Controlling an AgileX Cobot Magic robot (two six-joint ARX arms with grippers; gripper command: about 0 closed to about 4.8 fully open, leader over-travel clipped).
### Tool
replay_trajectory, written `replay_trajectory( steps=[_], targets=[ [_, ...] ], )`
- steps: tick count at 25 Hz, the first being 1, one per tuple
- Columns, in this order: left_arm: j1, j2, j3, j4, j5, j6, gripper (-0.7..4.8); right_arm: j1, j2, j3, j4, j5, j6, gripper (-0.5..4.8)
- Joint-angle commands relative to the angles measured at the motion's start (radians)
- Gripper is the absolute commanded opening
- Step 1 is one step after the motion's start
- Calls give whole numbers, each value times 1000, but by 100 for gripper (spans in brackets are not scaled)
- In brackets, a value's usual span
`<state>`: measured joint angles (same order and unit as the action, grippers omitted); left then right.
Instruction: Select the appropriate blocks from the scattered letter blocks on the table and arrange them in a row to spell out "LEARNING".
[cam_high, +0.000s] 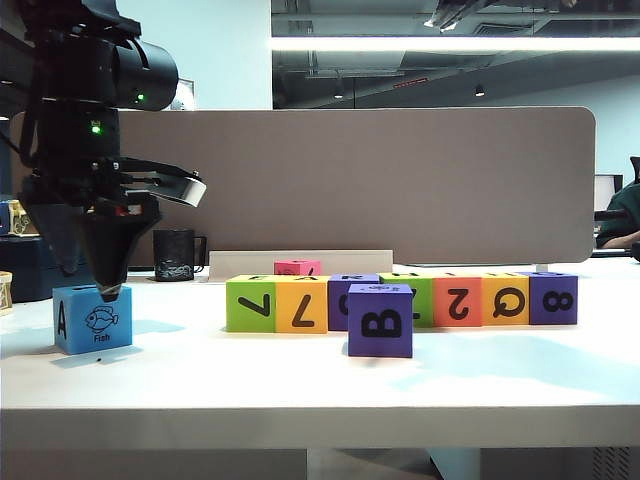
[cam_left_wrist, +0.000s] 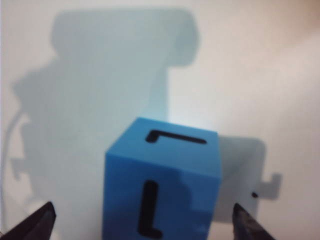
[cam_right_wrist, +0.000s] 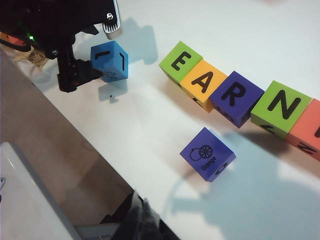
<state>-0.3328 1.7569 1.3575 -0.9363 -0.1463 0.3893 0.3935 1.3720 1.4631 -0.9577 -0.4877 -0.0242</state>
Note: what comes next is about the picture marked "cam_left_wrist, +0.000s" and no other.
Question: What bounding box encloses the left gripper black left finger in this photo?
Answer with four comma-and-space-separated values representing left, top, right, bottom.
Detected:
0, 201, 57, 240

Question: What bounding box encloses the blue block with fish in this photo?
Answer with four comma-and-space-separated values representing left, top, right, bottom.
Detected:
101, 116, 224, 240

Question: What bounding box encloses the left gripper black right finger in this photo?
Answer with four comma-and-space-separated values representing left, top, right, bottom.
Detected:
231, 202, 276, 240

